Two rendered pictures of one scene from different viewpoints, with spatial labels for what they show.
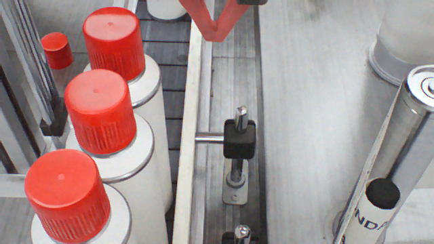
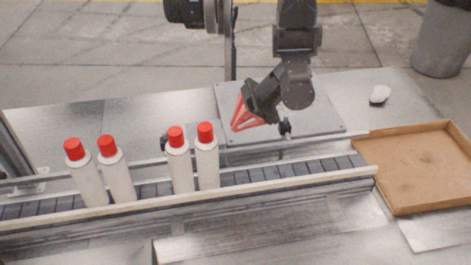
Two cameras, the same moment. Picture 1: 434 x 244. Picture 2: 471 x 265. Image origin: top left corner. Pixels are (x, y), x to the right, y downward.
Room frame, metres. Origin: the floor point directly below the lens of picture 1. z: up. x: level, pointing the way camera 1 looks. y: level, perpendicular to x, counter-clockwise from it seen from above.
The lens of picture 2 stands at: (0.71, -0.49, 1.60)
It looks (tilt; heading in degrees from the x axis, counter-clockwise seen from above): 44 degrees down; 79
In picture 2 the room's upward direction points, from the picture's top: straight up
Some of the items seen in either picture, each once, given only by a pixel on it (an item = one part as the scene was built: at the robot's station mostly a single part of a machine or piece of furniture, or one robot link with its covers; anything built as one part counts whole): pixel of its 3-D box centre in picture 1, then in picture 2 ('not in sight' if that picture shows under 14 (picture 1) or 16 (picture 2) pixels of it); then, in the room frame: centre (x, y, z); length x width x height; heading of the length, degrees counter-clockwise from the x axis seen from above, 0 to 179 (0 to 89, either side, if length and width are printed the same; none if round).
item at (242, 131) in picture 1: (238, 147); not in sight; (0.27, -0.02, 0.89); 0.03 x 0.03 x 0.12; 0
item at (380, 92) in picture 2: not in sight; (379, 93); (1.35, 0.37, 0.85); 0.08 x 0.07 x 0.04; 7
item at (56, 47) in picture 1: (56, 50); not in sight; (0.44, 0.20, 0.85); 0.03 x 0.03 x 0.03
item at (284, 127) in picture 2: not in sight; (285, 145); (0.96, 0.14, 0.91); 0.07 x 0.03 x 0.16; 90
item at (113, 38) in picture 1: (131, 131); not in sight; (0.22, 0.06, 0.98); 0.05 x 0.05 x 0.20
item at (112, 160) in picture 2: not in sight; (116, 172); (0.55, 0.06, 0.98); 0.05 x 0.05 x 0.20
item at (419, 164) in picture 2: not in sight; (425, 163); (1.33, 0.07, 0.85); 0.30 x 0.26 x 0.04; 0
